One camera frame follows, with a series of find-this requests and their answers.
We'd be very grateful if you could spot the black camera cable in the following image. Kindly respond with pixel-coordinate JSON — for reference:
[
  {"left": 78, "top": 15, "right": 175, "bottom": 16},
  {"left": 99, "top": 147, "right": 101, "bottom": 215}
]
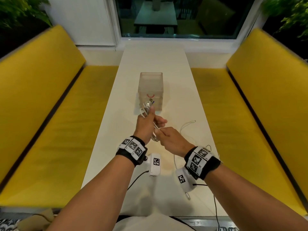
[
  {"left": 127, "top": 170, "right": 150, "bottom": 192},
  {"left": 192, "top": 183, "right": 221, "bottom": 231}
]

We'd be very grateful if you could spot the yellow bench seat cushion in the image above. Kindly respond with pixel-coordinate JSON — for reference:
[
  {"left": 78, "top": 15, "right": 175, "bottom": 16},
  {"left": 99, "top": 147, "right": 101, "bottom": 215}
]
[
  {"left": 0, "top": 65, "right": 119, "bottom": 207},
  {"left": 191, "top": 67, "right": 306, "bottom": 216}
]

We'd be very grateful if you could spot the person's white shirt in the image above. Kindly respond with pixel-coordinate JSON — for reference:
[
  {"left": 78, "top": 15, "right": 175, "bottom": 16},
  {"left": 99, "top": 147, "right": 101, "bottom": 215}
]
[{"left": 115, "top": 213, "right": 195, "bottom": 231}]

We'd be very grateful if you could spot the white table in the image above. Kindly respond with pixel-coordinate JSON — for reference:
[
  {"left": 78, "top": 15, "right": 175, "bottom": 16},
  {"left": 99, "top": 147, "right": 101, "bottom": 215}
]
[{"left": 81, "top": 43, "right": 229, "bottom": 217}]

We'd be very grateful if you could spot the person's right forearm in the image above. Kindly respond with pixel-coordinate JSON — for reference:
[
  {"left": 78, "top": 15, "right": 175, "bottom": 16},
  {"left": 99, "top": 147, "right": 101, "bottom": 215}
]
[{"left": 206, "top": 163, "right": 308, "bottom": 231}]

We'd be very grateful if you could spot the person's left hand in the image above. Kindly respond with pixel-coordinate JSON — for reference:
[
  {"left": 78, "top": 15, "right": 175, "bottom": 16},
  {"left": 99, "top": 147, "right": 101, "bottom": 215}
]
[{"left": 133, "top": 106, "right": 168, "bottom": 145}]

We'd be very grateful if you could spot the person's right hand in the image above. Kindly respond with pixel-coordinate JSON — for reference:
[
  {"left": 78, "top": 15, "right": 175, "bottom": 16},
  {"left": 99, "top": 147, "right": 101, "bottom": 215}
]
[{"left": 154, "top": 126, "right": 195, "bottom": 158}]

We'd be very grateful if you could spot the black marker wristband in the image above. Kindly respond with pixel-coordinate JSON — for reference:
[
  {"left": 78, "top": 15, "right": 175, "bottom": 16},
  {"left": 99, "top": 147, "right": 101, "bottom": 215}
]
[
  {"left": 115, "top": 136, "right": 148, "bottom": 167},
  {"left": 184, "top": 146, "right": 221, "bottom": 181}
]

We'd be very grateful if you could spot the green plant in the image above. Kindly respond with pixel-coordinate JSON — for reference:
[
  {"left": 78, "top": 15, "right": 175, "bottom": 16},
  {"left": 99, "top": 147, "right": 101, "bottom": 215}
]
[
  {"left": 261, "top": 0, "right": 308, "bottom": 39},
  {"left": 0, "top": 0, "right": 52, "bottom": 29}
]

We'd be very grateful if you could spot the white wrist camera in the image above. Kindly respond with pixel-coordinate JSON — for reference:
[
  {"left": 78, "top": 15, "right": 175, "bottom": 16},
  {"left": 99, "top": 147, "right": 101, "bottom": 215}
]
[
  {"left": 175, "top": 167, "right": 197, "bottom": 193},
  {"left": 145, "top": 153, "right": 161, "bottom": 177}
]

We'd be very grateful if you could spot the yellow bench backrest cushion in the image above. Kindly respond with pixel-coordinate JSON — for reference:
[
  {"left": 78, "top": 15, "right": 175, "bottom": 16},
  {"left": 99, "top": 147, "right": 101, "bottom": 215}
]
[{"left": 0, "top": 24, "right": 86, "bottom": 183}]

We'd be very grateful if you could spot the glass window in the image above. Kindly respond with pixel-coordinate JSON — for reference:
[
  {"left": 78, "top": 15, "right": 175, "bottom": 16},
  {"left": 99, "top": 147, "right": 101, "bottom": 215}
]
[{"left": 115, "top": 0, "right": 255, "bottom": 39}]

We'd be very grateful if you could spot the translucent plastic drawer box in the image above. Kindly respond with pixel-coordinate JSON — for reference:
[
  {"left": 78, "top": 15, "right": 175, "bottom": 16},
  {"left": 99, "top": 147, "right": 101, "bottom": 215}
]
[{"left": 137, "top": 72, "right": 164, "bottom": 111}]

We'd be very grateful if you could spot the tan bag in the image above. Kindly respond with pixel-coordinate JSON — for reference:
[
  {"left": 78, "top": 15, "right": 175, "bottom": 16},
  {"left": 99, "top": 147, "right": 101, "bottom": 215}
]
[{"left": 17, "top": 208, "right": 58, "bottom": 231}]

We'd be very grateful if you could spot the person's left forearm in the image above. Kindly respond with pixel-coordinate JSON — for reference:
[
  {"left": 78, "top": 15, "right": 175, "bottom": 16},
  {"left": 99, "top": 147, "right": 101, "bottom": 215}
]
[{"left": 47, "top": 155, "right": 135, "bottom": 231}]

